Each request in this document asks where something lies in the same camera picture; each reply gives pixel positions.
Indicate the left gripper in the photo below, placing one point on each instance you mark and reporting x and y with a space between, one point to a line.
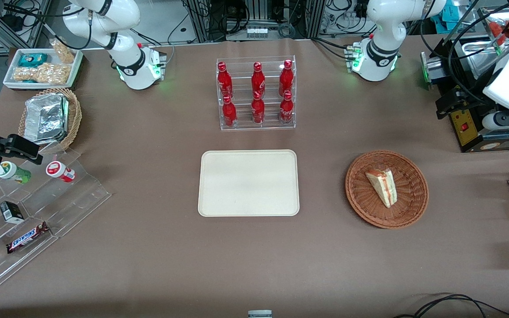
467 98

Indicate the triangular sandwich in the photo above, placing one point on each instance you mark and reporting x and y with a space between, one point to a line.
385 186

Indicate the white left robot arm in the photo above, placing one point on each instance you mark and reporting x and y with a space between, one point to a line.
385 39

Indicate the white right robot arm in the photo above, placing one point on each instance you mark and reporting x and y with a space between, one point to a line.
126 44

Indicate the light tan wicker basket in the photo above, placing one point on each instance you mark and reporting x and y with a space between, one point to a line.
74 119

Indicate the white rectangular snack tray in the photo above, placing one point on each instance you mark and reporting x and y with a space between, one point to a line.
75 70

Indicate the brown wicker basket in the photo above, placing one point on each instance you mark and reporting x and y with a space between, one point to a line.
369 207

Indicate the cream plastic tray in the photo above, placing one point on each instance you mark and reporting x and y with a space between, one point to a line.
248 183

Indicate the green drink bottle white cap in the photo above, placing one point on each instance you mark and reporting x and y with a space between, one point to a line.
13 172

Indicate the black food warmer cabinet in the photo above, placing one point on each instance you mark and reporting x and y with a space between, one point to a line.
464 128

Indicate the silver foil packet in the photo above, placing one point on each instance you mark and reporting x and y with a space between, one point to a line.
44 118

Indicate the red drink bottle white cap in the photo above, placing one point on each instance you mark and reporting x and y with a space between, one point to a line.
60 171

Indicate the small black box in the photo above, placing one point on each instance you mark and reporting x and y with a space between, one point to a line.
12 212

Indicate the clear acrylic stepped display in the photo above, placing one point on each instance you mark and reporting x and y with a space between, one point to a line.
73 198

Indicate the large clear nut snack bag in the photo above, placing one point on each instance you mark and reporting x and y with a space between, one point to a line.
42 74

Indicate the orange food in warmer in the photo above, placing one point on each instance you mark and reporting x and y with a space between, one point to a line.
497 31

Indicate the snickers chocolate bar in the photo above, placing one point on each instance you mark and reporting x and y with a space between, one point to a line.
28 237

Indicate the teal cardboard box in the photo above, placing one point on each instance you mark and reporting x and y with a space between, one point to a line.
455 11

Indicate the teal snack packet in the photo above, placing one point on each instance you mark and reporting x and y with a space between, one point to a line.
32 59

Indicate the small clear nut snack bag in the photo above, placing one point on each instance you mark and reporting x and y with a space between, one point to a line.
63 52

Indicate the red cola bottle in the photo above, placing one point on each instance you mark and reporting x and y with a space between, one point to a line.
258 80
224 81
229 114
286 79
286 110
258 111

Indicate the white power strip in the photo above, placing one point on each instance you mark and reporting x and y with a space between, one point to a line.
256 32

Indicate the clear acrylic bottle rack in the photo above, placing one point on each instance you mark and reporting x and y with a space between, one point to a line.
243 126

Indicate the small grey device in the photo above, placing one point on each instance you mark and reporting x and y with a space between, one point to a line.
260 314

